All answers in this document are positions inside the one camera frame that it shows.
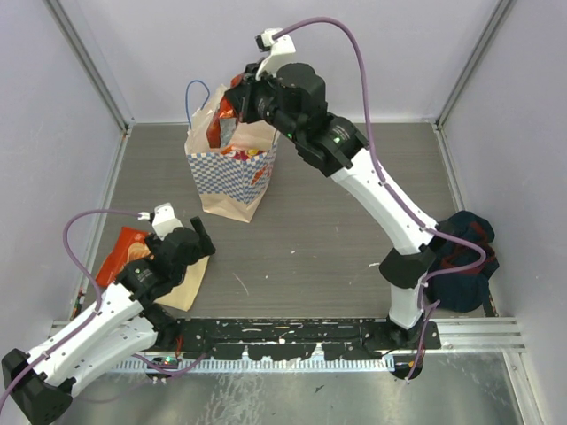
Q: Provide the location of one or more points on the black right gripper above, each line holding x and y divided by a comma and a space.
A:
241, 96

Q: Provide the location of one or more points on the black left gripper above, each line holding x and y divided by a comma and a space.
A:
204, 247

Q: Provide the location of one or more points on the red Doritos bag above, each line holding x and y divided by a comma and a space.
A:
223, 125

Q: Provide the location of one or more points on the colourful candy bag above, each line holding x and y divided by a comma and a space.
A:
239, 154

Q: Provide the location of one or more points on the cream red cassava chips bag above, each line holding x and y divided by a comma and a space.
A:
129, 246

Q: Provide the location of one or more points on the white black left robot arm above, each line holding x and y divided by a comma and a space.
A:
44, 381

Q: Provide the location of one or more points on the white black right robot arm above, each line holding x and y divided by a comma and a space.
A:
293, 101

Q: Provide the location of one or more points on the blue checkered paper bag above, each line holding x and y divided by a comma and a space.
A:
230, 188

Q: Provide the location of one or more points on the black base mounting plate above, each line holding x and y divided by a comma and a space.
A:
279, 340

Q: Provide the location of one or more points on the dark blue red cloth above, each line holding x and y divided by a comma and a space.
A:
466, 291

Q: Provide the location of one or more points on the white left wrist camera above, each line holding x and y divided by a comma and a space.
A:
162, 219

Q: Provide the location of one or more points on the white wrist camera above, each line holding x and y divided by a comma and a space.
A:
162, 219
280, 49

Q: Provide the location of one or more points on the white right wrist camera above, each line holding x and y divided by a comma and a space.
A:
280, 49

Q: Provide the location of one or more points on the right aluminium corner post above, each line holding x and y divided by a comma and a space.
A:
489, 31

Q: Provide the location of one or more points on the aluminium corner post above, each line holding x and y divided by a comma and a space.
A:
489, 31
75, 28

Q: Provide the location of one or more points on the left aluminium corner post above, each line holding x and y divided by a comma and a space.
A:
75, 28

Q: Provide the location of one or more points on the aluminium front rail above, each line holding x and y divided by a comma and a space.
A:
460, 336

